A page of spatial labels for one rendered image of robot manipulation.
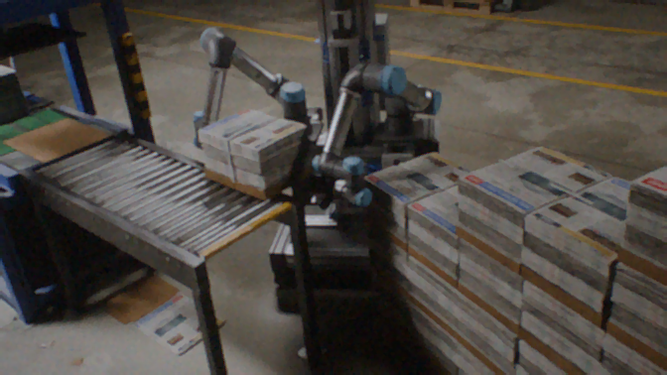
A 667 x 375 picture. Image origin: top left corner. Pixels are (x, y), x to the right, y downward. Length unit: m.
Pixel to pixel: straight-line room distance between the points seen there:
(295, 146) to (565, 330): 1.24
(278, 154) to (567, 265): 1.20
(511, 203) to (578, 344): 0.43
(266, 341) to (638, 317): 1.81
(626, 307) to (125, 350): 2.28
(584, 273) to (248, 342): 1.75
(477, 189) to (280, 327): 1.47
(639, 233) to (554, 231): 0.27
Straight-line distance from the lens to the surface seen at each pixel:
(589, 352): 1.97
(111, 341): 3.35
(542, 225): 1.87
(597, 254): 1.78
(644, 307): 1.75
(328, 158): 2.49
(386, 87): 2.48
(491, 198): 1.99
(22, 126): 3.94
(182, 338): 3.21
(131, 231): 2.54
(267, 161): 2.49
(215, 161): 2.71
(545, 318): 2.04
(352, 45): 2.96
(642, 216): 1.65
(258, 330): 3.16
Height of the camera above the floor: 2.03
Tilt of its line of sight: 28 degrees down
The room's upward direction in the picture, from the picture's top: 5 degrees counter-clockwise
